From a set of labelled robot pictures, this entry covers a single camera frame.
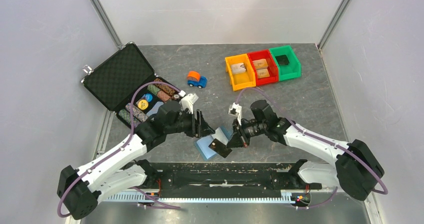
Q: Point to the black card in green bin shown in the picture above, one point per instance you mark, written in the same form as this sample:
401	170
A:
282	60

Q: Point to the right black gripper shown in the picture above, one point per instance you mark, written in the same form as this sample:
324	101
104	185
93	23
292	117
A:
239	138

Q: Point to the blue card holder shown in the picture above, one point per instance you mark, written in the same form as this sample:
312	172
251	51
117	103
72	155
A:
203	144

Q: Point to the red storage bin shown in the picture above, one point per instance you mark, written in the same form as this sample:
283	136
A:
272	68

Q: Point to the yellow storage bin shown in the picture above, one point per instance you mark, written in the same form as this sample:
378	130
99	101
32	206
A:
244	79

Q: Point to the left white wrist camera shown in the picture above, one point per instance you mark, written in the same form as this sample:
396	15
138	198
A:
187	101

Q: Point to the yellow dealer chip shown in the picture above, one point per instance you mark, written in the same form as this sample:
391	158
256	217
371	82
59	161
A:
142	104

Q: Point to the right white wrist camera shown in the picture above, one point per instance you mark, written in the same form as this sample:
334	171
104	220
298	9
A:
236	111

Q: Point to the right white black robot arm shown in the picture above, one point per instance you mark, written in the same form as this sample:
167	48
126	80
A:
350	166

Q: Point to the green storage bin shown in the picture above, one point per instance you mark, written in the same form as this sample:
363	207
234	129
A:
289	66

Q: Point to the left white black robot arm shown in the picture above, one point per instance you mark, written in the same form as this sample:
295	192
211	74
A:
80	190

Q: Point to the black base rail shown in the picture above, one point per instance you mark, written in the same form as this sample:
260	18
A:
224	180

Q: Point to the gold VIP card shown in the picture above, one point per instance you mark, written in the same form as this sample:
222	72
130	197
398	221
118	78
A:
262	73

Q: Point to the black poker chip case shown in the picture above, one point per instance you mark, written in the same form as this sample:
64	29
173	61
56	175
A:
125	78

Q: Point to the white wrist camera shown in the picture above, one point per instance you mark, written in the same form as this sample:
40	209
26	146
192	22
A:
236	111
187	101

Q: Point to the blue orange toy car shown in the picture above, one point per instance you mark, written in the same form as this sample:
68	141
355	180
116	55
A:
194	79

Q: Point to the white card stack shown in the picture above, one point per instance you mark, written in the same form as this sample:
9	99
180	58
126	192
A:
238	68

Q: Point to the gold card in red bin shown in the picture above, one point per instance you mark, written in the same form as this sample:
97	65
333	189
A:
260	64

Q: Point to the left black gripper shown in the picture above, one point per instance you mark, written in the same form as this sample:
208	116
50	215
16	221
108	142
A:
199	127

